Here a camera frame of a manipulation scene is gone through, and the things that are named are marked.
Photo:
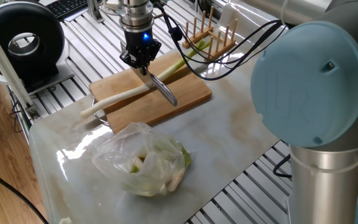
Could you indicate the wooden cutting board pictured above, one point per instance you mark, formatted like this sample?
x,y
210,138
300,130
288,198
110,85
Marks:
x,y
166,105

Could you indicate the wooden peg rack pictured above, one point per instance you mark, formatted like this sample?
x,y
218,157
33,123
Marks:
x,y
216,51

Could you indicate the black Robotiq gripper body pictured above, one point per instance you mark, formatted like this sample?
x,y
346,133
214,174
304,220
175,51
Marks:
x,y
141,40

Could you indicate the black keyboard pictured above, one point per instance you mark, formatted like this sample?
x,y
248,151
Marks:
x,y
67,7

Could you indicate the metal hanging loop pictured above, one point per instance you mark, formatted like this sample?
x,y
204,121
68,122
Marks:
x,y
99,119

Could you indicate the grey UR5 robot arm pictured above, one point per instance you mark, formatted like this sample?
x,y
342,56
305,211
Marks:
x,y
312,93

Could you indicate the grey fan base plate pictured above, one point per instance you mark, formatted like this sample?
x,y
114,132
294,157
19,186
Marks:
x,y
57,77

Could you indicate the plastic bag of chopped scallions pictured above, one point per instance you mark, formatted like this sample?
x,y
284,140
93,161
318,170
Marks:
x,y
145,161

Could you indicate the long aluminium frame bar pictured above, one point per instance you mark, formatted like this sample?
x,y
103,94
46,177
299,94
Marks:
x,y
2,68

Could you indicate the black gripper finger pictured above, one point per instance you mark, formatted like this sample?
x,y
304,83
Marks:
x,y
154,48
130,59

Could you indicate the long whole scallion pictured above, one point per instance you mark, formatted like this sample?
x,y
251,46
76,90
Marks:
x,y
120,95

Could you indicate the steel cleaver knife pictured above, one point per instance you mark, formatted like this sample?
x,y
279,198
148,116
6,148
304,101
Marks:
x,y
165,91

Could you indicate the short aluminium post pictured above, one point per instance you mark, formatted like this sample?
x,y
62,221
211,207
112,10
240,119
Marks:
x,y
94,11

